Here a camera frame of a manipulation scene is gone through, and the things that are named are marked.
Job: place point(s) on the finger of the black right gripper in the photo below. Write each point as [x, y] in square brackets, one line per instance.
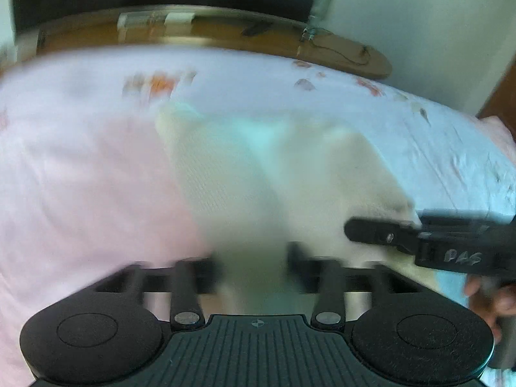
[372, 231]

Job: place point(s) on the brown wooden tv stand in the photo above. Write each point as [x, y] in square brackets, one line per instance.
[218, 28]

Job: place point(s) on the person's right hand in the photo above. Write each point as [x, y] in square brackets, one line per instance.
[490, 307]

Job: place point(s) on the black remote control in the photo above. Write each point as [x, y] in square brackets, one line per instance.
[256, 29]

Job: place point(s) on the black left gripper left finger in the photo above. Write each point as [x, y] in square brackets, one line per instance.
[206, 272]

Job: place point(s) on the silver set-top box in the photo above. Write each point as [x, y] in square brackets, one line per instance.
[151, 19]

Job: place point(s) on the cream white knit garment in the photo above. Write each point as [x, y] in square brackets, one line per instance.
[254, 184]

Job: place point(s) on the clear glass vase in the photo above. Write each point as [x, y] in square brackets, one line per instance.
[322, 0]

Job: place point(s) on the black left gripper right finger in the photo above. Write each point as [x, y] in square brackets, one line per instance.
[303, 267]

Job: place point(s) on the pink floral bed sheet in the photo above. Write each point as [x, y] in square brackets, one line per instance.
[87, 186]

